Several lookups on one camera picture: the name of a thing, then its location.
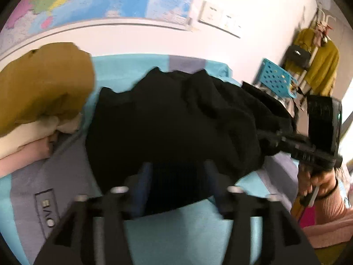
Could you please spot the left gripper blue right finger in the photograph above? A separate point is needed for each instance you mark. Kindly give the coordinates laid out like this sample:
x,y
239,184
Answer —
x,y
282,240

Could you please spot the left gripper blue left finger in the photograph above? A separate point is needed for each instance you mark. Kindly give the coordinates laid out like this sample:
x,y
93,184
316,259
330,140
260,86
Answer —
x,y
72,239

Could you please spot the black button-up shirt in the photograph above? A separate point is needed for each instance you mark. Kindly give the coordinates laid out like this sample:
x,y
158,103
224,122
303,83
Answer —
x,y
174,122

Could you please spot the pink sleeved right forearm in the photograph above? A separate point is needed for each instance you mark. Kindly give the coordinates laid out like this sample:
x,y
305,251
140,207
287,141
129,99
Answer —
x,y
333,222

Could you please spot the person's right hand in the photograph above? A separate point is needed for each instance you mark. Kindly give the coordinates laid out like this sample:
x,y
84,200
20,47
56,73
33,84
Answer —
x,y
325,181

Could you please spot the magenta bag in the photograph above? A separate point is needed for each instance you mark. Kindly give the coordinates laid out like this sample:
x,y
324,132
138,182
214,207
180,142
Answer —
x,y
308,217

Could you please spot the teal grey patterned bedsheet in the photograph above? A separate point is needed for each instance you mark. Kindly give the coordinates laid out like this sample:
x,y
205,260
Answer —
x,y
34,199

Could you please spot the mustard hanging cardigan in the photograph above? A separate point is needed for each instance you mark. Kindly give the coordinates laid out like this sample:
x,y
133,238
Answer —
x,y
322,73

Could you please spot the teal perforated storage rack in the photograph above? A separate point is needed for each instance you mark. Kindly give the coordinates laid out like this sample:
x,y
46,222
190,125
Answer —
x,y
277,80

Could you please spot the black handbag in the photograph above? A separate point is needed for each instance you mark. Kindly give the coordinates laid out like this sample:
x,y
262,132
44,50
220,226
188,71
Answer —
x,y
299,56

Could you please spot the pink folded garment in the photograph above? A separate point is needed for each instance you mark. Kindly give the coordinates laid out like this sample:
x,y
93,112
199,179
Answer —
x,y
30,153

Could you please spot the cream folded garment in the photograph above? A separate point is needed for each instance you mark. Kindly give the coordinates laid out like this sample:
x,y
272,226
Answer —
x,y
30,132

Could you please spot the mustard folded garment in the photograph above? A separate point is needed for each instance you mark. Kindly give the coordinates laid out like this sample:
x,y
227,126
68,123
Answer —
x,y
54,80

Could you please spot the white middle wall socket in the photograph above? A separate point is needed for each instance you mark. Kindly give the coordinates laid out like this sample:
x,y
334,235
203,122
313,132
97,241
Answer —
x,y
220,18

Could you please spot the colourful wall map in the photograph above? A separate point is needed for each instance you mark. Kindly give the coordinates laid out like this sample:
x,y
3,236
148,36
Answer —
x,y
31,17

